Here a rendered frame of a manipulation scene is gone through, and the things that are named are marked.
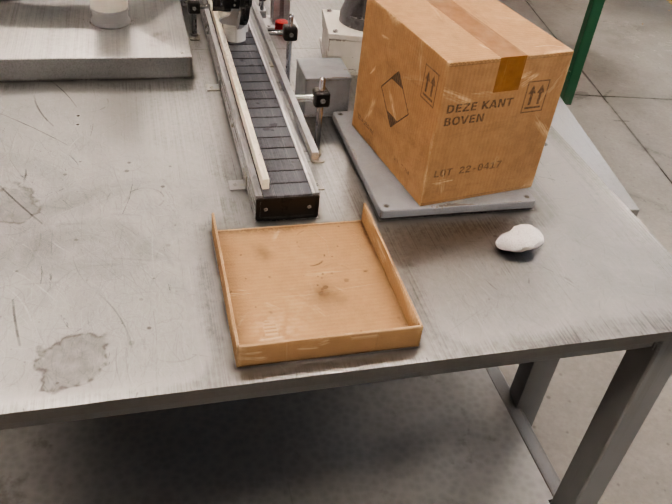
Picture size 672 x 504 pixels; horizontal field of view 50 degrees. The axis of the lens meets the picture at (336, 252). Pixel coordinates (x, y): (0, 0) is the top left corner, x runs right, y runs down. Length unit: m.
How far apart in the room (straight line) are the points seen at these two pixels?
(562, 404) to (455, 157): 1.12
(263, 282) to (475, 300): 0.33
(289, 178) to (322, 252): 0.16
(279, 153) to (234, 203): 0.13
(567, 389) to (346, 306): 1.27
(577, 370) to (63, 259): 1.61
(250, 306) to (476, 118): 0.49
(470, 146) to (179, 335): 0.58
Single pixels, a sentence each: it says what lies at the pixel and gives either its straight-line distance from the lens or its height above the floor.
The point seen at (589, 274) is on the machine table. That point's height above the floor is 0.83.
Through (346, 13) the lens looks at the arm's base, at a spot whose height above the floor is 0.95.
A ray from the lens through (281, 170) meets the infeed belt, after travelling 1.28.
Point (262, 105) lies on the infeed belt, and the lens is 1.48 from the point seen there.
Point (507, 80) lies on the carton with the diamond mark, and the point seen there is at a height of 1.08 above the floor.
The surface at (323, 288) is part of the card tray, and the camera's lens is 1.10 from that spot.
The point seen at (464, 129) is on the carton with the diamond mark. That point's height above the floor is 1.00.
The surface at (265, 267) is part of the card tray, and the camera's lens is 1.13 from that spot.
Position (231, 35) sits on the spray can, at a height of 0.90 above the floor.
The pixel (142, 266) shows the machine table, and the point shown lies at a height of 0.83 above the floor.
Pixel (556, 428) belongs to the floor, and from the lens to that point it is 2.14.
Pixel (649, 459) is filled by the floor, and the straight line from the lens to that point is 2.19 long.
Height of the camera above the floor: 1.57
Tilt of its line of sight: 39 degrees down
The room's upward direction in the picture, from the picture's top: 7 degrees clockwise
